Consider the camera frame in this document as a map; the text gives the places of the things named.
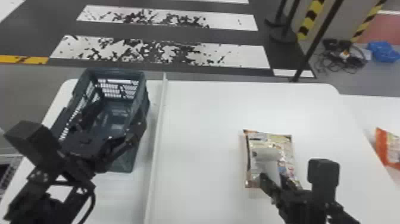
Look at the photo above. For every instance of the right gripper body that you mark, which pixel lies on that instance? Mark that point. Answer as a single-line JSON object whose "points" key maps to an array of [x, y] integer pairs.
{"points": [[300, 208]]}

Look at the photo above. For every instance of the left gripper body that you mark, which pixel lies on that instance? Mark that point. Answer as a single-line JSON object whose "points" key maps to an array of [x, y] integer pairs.
{"points": [[82, 150]]}

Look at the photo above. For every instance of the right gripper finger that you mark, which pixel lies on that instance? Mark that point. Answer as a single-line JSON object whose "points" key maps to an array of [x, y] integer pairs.
{"points": [[269, 185], [287, 183]]}

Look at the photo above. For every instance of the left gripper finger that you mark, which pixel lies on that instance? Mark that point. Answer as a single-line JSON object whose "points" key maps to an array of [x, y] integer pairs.
{"points": [[129, 134]]}

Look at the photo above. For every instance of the blue basket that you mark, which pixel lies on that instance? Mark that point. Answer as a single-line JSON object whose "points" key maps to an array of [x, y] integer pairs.
{"points": [[115, 94]]}

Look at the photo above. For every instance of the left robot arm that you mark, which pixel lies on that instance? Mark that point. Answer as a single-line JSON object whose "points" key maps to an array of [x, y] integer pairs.
{"points": [[29, 203]]}

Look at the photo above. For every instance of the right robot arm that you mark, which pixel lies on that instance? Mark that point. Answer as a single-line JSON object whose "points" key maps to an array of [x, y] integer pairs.
{"points": [[340, 215]]}

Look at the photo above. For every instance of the silver snack packet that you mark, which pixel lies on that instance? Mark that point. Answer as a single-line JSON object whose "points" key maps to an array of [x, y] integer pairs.
{"points": [[270, 150]]}

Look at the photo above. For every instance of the orange snack packet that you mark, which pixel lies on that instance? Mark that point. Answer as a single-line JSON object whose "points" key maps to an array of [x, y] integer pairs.
{"points": [[389, 148]]}

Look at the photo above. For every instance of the blue bag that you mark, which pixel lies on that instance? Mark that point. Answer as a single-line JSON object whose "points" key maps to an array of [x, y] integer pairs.
{"points": [[383, 51]]}

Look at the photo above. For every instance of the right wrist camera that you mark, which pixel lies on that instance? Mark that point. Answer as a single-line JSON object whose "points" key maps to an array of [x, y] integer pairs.
{"points": [[323, 176]]}

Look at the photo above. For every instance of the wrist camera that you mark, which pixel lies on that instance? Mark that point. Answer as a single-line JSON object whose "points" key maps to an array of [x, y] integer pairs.
{"points": [[32, 144], [323, 176]]}

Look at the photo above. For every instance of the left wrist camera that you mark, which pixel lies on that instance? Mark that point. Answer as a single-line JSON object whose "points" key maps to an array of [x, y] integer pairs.
{"points": [[32, 144]]}

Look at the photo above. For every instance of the yellow black striped post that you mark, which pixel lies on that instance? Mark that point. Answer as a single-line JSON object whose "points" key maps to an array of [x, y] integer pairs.
{"points": [[309, 18], [367, 22]]}

